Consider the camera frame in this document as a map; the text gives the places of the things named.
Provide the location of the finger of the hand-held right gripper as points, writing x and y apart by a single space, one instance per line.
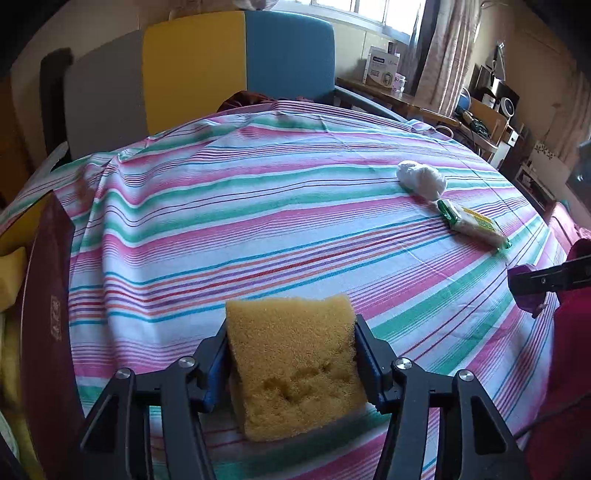
554 277

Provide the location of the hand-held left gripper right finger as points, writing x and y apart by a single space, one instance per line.
369 369

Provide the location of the dark red cloth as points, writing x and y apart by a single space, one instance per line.
244 100

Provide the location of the grey yellow blue headboard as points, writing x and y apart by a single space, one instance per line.
194 74

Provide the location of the pink chequered curtain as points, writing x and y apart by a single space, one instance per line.
445 55

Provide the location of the grey bed rail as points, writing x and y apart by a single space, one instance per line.
364 101
51 164

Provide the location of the white plastic-wrapped bundle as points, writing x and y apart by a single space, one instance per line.
422 179

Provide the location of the striped bed sheet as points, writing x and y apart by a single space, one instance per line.
277 207

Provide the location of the wooden desk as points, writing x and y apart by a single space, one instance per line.
401 99

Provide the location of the purple packet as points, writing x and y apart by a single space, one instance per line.
531 303

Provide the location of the white fan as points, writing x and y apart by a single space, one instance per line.
507 110

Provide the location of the green white packet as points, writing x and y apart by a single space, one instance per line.
471 224

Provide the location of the white printed carton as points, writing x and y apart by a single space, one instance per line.
381 67

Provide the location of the yellow-lined cardboard box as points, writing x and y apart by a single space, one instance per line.
46 277

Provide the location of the yellow sponge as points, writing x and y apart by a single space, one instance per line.
295 350

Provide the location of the magenta cloth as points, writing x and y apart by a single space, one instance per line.
572 350

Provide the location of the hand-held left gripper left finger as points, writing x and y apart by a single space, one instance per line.
214 371

